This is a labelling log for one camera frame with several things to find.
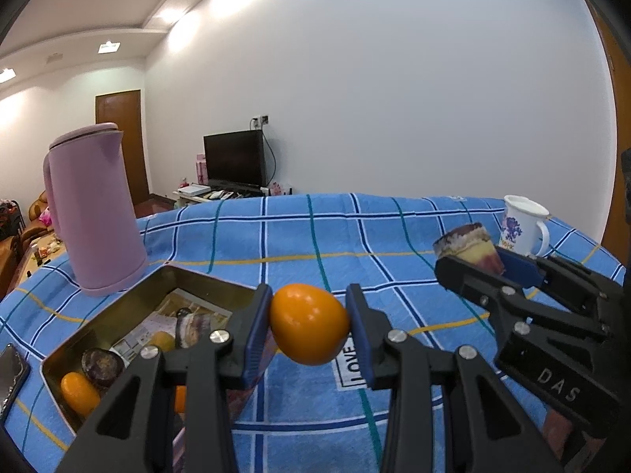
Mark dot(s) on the white television stand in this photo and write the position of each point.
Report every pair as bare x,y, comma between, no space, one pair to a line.
217,194

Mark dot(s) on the black rack with clutter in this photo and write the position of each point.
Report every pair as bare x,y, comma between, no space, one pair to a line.
10,217

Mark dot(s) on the pink metal tin box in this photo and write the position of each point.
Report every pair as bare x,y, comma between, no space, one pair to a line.
123,305

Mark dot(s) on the rectangular ceiling light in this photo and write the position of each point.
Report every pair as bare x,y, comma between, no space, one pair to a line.
5,74
109,47

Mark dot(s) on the brown wooden door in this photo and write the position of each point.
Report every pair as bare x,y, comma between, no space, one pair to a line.
125,148

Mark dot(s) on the wall power outlet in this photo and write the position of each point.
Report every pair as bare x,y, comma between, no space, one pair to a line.
260,119

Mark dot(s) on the blue plaid blanket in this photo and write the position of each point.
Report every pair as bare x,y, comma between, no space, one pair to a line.
315,236

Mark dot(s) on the large purple white taro piece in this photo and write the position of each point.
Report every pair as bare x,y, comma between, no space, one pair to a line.
194,327

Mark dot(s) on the black smartphone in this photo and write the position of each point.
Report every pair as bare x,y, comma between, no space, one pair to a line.
10,379

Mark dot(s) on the pink kettle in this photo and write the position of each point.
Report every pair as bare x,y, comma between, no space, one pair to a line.
93,217

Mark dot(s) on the black television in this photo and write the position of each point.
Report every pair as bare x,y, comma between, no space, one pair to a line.
235,157

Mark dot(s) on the white mug with blue print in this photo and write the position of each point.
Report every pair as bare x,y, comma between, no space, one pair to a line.
517,229

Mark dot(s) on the small yellow-green longan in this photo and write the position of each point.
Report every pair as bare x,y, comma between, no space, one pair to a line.
161,342

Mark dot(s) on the wooden coffee table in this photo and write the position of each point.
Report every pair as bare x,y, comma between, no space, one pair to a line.
44,254

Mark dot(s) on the small orange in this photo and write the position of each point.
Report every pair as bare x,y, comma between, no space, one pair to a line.
308,322
79,393

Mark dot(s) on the orange leather armchair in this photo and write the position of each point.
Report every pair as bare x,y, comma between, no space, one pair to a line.
37,212

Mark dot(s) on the orange leather sofa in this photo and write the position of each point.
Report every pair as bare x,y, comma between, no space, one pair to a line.
7,266

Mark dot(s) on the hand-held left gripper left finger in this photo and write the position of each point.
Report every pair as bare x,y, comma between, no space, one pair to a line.
259,337

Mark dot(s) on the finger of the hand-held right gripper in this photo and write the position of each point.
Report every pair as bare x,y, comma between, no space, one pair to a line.
468,278
520,268

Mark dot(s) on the printed paper leaflet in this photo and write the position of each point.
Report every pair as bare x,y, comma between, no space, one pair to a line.
162,311

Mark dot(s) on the pink bottle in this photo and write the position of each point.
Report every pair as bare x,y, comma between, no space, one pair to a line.
201,170

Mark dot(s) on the small purple white taro piece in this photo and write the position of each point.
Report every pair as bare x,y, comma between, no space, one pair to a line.
468,245

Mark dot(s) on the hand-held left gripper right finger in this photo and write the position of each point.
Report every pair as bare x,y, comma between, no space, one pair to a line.
362,340

